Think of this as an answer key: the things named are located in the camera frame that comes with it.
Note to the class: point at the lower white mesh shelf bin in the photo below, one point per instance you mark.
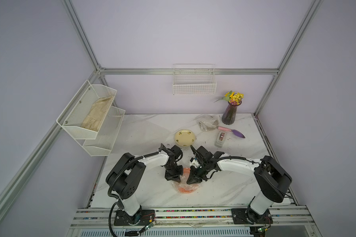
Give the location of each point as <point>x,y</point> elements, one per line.
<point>107,135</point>

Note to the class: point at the purple glass vase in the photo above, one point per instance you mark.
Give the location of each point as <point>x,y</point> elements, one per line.
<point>229,115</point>

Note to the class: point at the aluminium front rail frame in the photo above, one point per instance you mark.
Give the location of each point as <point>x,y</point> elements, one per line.
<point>191,217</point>

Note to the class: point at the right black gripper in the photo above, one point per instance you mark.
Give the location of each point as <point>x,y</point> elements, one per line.
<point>193,178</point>

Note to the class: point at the beige cloth in bin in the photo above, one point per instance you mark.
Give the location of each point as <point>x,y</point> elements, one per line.
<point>97,113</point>

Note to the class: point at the white wire wall basket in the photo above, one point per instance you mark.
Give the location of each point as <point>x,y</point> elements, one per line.
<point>194,79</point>

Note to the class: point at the upper white mesh shelf bin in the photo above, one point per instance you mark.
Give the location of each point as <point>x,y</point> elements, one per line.
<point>85,115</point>

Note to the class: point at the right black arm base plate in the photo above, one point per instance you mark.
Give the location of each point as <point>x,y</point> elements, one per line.
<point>248,216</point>

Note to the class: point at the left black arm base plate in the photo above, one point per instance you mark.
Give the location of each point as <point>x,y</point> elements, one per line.
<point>141,218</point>

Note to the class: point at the orange dinner plate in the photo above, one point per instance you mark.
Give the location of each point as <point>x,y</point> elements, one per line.
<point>185,186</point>

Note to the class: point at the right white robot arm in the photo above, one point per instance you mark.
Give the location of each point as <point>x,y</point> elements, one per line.
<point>272,179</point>

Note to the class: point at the yellow artificial flowers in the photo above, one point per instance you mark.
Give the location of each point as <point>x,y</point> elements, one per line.
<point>232,97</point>

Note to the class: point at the white mesh shelf bin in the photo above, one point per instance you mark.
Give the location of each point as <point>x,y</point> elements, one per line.
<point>107,135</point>
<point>85,115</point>

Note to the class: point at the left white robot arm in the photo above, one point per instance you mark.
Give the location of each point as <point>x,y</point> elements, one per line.
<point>125,176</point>

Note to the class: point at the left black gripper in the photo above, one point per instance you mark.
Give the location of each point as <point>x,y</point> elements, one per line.
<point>175,177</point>

